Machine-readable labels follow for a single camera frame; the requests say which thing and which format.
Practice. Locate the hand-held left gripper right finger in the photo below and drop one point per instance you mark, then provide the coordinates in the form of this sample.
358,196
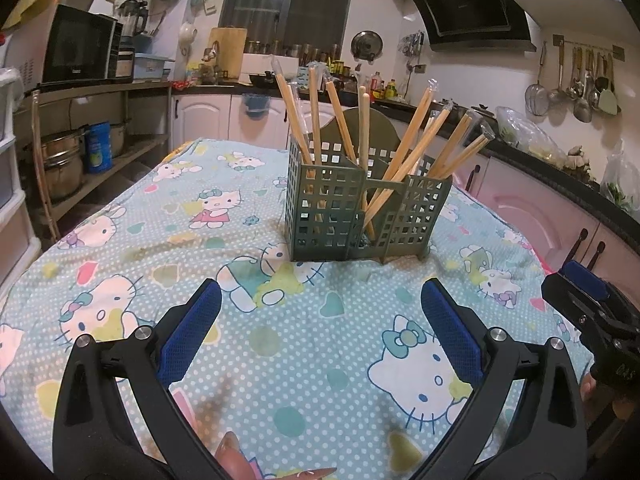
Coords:
450,330

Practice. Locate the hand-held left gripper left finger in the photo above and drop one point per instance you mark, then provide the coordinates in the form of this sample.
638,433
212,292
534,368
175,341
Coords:
192,330

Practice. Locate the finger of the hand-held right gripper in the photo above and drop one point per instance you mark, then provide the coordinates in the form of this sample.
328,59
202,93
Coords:
590,280
575,305

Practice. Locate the green plastic utensil holder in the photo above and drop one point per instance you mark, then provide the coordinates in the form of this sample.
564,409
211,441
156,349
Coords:
325,210

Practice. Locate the bunch of wooden chopsticks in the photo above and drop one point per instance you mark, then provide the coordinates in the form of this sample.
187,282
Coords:
364,130

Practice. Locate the row of hanging kitchen utensils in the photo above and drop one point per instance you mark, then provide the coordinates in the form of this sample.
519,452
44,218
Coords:
582,95

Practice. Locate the person's right hand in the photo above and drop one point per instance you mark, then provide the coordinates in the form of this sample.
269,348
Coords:
588,387

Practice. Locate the person's left hand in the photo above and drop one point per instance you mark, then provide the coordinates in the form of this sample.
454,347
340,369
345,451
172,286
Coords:
235,455

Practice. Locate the cartoon cat printed blanket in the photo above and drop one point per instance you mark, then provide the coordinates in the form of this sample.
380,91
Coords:
175,240

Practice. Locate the clear plastic bag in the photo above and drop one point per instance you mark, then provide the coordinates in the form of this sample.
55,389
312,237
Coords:
620,180

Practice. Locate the ginger pieces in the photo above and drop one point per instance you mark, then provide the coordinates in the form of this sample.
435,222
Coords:
579,160

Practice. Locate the plastic bag of vegetables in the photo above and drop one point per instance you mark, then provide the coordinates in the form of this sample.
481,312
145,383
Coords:
525,135

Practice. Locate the steel mesh strainer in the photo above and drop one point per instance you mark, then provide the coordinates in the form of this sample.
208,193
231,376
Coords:
536,101

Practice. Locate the wooden shelf rack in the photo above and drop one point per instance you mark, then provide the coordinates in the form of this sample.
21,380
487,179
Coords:
145,142

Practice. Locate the steel bowls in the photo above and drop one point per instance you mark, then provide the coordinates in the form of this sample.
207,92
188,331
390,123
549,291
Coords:
484,112

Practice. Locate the blue canister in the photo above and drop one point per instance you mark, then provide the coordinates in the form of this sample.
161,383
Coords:
98,147

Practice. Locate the large steel pot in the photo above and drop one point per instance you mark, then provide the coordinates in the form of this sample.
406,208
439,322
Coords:
62,170

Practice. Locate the white plastic drawer tower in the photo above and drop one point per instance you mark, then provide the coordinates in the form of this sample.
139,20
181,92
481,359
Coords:
12,185

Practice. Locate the blue hanging bin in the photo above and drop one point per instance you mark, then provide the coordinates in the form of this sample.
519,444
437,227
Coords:
256,105

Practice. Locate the red packet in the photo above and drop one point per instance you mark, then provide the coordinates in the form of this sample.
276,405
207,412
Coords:
182,84

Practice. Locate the row of sauce bottles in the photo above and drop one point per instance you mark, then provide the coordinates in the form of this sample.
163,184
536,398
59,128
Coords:
385,89

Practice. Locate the black wok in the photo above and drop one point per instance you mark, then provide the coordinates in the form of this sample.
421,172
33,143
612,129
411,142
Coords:
262,79

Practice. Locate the light blue plastic box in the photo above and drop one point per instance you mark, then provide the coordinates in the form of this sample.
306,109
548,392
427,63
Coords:
154,67

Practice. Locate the kitchen faucet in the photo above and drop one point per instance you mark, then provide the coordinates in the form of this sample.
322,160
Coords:
211,57

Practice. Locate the small silver appliance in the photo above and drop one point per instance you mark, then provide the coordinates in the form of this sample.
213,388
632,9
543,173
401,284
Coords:
125,64

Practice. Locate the white countertop box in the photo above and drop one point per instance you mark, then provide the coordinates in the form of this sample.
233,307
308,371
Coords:
265,62

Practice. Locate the light blue knife block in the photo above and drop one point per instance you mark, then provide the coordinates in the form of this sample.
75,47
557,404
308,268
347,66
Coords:
306,72

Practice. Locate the wooden cutting board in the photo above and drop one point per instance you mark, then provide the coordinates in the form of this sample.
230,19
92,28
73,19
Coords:
227,50

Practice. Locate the small hanging tools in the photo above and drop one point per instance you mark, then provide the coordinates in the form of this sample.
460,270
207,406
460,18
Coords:
412,44

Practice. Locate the white hanging jug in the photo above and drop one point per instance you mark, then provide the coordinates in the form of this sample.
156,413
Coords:
187,34

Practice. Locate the steel pot lid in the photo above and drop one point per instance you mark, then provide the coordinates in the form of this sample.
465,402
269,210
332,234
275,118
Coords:
366,45

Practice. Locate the black range hood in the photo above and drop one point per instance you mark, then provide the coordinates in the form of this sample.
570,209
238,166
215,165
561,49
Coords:
465,5

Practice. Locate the black microwave oven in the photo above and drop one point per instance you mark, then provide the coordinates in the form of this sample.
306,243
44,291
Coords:
75,45

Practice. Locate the black blender jug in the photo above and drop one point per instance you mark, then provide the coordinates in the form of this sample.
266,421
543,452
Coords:
133,17

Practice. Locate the dark framed window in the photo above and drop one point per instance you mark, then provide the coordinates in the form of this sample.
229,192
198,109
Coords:
280,10

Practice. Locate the round bamboo tray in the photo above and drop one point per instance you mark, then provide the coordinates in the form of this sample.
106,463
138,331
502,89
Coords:
25,10

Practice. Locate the wall utensil rail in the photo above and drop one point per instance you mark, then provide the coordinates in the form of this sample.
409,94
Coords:
590,42

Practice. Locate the wall socket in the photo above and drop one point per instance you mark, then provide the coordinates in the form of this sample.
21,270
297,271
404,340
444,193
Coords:
418,68

